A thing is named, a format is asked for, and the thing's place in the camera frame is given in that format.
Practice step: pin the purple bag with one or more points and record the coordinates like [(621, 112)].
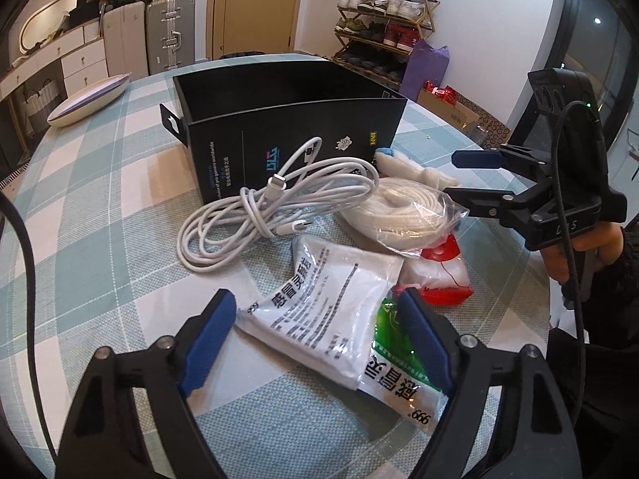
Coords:
[(424, 70)]

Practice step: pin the white printed medicine packet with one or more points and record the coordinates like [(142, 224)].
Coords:
[(324, 299)]

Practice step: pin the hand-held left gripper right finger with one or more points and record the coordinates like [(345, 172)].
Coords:
[(424, 344)]

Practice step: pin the black cardboard box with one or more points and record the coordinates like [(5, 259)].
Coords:
[(224, 144)]

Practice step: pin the black bag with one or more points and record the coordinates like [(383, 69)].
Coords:
[(87, 2)]

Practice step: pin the silver suitcase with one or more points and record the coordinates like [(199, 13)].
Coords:
[(169, 35)]

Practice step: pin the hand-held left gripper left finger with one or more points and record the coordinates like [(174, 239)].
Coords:
[(209, 344)]

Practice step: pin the white plush toy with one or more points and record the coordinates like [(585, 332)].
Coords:
[(409, 167)]

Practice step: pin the rows of shoes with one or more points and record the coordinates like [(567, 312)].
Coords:
[(399, 7)]

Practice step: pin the green and white medicine packet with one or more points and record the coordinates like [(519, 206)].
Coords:
[(394, 384)]

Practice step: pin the red and white packet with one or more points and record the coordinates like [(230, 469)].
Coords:
[(439, 279)]

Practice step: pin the tan wooden door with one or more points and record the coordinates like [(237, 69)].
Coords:
[(259, 5)]

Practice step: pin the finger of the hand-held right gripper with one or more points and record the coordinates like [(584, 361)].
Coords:
[(479, 202), (474, 158)]

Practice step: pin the person's right hand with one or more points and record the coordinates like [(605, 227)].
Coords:
[(554, 262)]

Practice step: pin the red snack packets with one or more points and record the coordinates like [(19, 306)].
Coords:
[(442, 94)]

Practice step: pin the checked teal tablecloth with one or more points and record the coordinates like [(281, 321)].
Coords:
[(125, 209)]

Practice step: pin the oval mirror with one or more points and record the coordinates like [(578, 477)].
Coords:
[(50, 22)]

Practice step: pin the brown cardboard box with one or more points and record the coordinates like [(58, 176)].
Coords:
[(469, 114)]

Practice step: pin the person's right forearm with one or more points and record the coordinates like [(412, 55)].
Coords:
[(614, 359)]

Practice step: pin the white dresser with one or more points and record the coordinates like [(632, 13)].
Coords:
[(85, 62)]

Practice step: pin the metal shoe rack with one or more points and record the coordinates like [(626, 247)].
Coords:
[(384, 20)]

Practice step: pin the white oval dish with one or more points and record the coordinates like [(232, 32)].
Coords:
[(85, 102)]

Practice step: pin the beige suitcase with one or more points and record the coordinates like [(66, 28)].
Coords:
[(125, 40)]

